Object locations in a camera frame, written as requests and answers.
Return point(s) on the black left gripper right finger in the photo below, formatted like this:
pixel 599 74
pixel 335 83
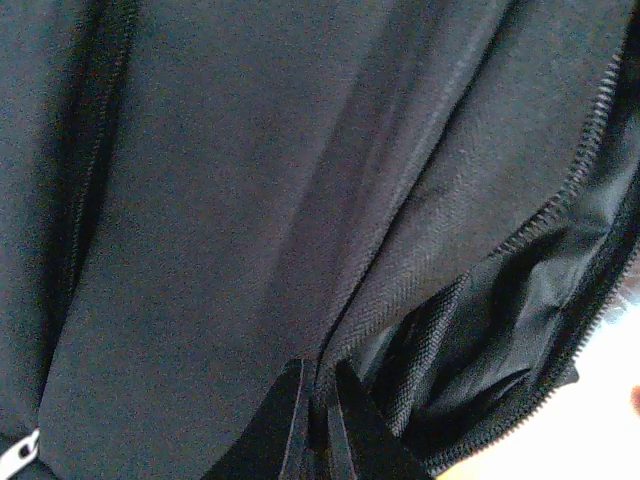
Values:
pixel 360 446

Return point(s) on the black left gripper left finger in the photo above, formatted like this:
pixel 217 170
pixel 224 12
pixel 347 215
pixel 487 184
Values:
pixel 272 445

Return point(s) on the black student backpack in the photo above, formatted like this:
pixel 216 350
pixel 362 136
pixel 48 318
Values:
pixel 444 194

